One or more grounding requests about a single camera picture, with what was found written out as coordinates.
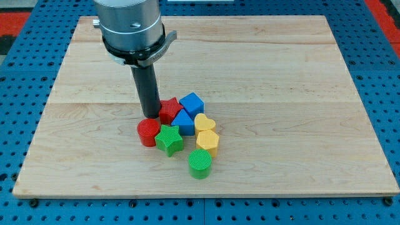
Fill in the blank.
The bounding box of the yellow hexagon block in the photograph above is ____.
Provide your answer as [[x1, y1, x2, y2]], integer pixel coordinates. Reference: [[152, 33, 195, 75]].
[[196, 130, 219, 158]]

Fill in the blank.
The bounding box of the green cylinder block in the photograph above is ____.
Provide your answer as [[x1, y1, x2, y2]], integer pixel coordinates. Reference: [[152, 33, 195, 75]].
[[188, 149, 212, 179]]

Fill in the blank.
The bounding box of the blue triangle block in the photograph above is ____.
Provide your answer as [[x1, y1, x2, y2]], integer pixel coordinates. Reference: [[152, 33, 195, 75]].
[[171, 109, 195, 136]]

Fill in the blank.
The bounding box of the blue cube block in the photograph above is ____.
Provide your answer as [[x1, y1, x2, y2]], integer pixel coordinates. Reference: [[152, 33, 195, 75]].
[[179, 92, 204, 120]]

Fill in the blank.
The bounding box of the green star block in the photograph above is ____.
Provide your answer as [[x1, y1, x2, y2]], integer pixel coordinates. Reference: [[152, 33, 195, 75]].
[[155, 124, 184, 157]]

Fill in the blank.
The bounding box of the red star block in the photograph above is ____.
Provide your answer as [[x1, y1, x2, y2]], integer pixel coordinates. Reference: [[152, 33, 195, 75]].
[[159, 97, 184, 125]]

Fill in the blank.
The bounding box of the red cylinder block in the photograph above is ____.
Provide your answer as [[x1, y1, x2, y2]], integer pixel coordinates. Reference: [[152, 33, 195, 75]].
[[137, 119, 161, 147]]

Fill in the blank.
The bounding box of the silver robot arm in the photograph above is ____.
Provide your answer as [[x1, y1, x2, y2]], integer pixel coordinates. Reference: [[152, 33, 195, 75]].
[[94, 0, 178, 68]]

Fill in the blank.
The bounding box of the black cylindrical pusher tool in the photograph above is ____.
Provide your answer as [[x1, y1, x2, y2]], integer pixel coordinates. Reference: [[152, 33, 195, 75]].
[[131, 65, 161, 119]]

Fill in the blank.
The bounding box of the yellow heart block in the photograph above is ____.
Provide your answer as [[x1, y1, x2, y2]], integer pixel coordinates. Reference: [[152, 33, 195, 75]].
[[194, 113, 216, 136]]

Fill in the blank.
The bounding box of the wooden board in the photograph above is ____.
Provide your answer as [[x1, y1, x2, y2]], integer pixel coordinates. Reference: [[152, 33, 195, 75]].
[[12, 16, 399, 199]]

